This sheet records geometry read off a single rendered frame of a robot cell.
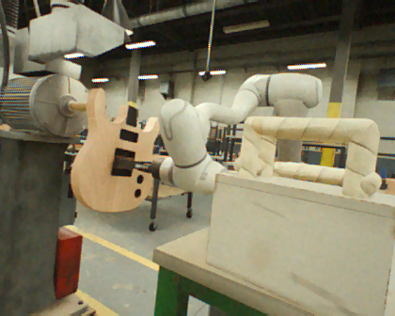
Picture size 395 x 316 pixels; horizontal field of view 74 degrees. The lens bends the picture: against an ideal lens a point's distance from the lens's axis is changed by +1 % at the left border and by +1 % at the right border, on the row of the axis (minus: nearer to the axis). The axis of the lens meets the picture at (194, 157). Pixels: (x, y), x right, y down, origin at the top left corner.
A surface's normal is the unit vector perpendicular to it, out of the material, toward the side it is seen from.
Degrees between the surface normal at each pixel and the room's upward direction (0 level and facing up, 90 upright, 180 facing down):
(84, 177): 89
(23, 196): 90
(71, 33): 90
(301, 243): 90
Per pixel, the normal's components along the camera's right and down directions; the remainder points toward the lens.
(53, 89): 0.77, 0.04
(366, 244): -0.60, -0.03
